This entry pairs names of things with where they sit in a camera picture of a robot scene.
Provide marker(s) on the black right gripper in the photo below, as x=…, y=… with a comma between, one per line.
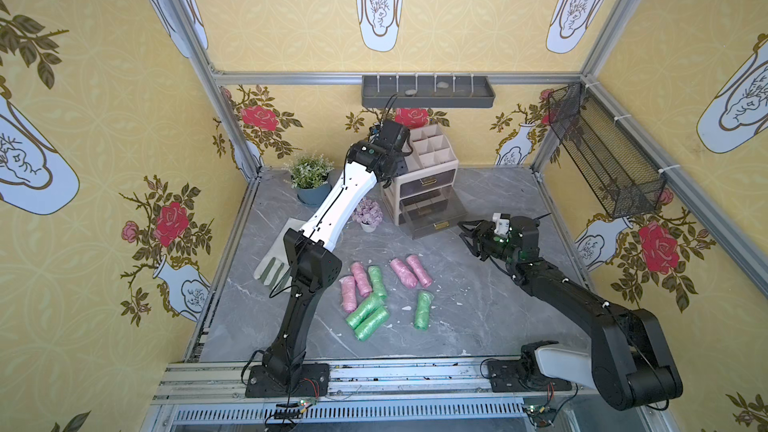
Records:
x=483, y=240

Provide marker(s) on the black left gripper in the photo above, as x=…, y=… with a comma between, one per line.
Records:
x=393, y=134

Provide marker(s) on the green trash bag roll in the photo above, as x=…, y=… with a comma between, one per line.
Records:
x=369, y=325
x=376, y=281
x=422, y=311
x=367, y=307

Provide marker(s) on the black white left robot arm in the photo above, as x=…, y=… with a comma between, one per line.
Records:
x=312, y=263

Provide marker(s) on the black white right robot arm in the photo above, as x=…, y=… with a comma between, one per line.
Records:
x=629, y=362

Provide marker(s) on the beige three-drawer organizer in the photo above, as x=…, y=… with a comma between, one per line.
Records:
x=432, y=153

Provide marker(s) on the pink trash bag roll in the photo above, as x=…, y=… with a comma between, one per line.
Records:
x=419, y=273
x=362, y=281
x=406, y=277
x=348, y=294

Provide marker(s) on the purple flowers in white pot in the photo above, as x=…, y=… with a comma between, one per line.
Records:
x=368, y=215

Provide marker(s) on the green plant in blue pot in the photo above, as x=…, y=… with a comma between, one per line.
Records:
x=310, y=178

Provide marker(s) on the white green work glove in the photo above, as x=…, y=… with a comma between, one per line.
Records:
x=273, y=270

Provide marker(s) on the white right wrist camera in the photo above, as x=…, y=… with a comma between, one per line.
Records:
x=501, y=223

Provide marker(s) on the gray wall shelf tray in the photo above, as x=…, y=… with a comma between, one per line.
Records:
x=437, y=91

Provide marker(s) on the black wire mesh basket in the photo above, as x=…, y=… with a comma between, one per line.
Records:
x=623, y=178

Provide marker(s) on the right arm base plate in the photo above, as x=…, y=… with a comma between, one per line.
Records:
x=510, y=375

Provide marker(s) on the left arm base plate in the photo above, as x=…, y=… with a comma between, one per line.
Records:
x=310, y=380

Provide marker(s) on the aluminum front rail frame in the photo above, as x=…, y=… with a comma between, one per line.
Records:
x=435, y=391

